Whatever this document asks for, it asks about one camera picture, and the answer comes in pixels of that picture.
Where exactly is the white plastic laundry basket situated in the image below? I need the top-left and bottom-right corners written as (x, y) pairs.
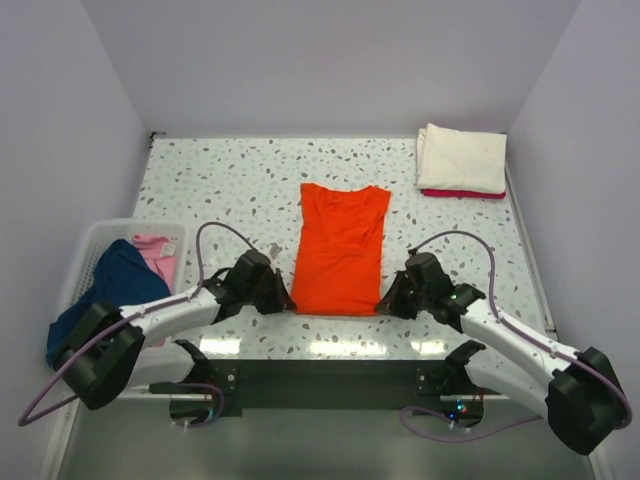
top-left (45, 218), bottom-right (189, 364)

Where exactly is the folded pink t-shirt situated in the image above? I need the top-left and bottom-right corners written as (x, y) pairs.
top-left (421, 189), bottom-right (506, 200)

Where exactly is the navy blue t-shirt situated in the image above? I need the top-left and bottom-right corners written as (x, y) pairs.
top-left (45, 239), bottom-right (170, 366)

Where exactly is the orange t-shirt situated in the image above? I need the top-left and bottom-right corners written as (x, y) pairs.
top-left (291, 183), bottom-right (391, 317)

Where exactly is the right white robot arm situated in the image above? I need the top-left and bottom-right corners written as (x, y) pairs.
top-left (375, 253), bottom-right (632, 455)

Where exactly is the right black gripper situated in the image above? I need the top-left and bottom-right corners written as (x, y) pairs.
top-left (374, 270), bottom-right (431, 320)

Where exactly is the light pink t-shirt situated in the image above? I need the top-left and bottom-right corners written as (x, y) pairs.
top-left (130, 233), bottom-right (177, 349)

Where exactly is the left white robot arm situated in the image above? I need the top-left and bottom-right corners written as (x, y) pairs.
top-left (52, 250), bottom-right (297, 410)

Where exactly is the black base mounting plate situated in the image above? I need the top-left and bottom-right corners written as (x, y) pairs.
top-left (148, 357), bottom-right (504, 432)

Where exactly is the folded cream t-shirt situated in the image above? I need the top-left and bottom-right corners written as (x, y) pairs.
top-left (416, 124), bottom-right (507, 197)

